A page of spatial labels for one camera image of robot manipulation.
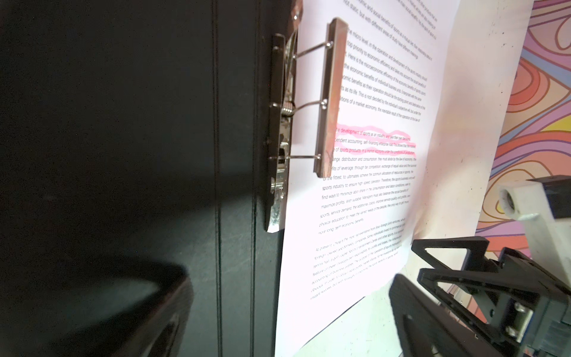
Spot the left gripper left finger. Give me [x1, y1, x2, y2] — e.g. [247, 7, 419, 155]
[48, 263, 194, 356]

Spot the printed paper sheet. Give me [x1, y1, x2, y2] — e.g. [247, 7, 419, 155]
[275, 1, 459, 356]

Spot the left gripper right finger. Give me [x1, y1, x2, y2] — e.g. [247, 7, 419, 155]
[389, 274, 500, 357]

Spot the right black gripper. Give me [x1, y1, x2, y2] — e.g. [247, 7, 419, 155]
[410, 236, 571, 357]

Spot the teal file folder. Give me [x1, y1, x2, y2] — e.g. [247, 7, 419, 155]
[1, 1, 312, 356]

